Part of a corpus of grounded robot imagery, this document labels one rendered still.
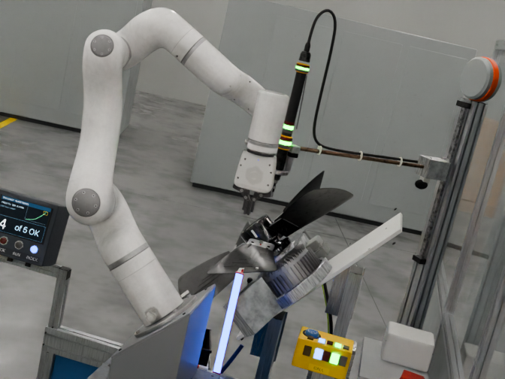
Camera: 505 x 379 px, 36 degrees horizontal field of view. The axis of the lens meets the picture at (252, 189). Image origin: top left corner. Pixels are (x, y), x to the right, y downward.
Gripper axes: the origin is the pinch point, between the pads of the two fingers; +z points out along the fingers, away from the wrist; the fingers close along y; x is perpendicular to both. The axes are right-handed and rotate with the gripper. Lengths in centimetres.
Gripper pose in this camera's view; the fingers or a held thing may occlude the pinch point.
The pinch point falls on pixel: (248, 206)
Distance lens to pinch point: 209.8
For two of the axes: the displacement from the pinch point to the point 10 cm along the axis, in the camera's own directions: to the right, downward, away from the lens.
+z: -2.1, 9.5, 2.2
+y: 9.6, 2.4, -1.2
